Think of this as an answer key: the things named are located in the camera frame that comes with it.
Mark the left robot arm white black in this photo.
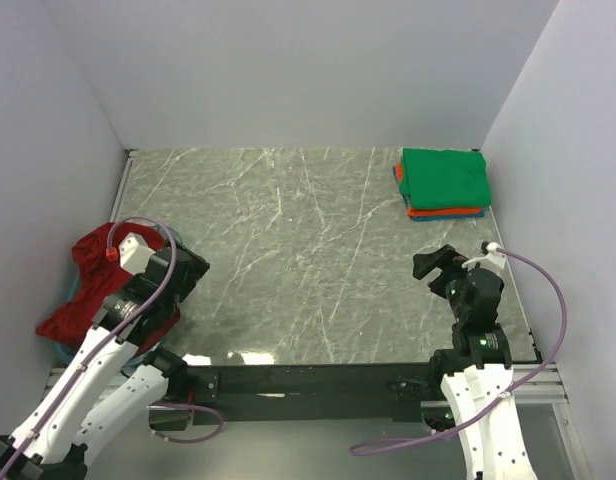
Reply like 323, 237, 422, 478
0, 244, 210, 479

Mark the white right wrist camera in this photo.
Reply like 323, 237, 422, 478
462, 241, 506, 273

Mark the clear blue plastic bin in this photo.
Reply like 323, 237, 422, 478
50, 224, 187, 369

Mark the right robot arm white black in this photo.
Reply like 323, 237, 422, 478
413, 243, 537, 479

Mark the folded green t shirt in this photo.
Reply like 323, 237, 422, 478
398, 148, 492, 210

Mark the folded orange t shirt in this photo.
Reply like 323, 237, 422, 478
393, 162, 482, 219

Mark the red t shirt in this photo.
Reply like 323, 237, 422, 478
35, 222, 182, 346

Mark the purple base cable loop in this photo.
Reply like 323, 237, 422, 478
152, 403, 225, 445

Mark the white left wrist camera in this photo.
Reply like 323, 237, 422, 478
119, 233, 155, 275

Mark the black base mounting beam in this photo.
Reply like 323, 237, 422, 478
165, 363, 455, 431

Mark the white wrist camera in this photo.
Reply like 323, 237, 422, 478
119, 233, 155, 275
462, 241, 506, 273

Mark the folded blue t shirt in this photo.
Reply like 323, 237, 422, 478
392, 164, 492, 222

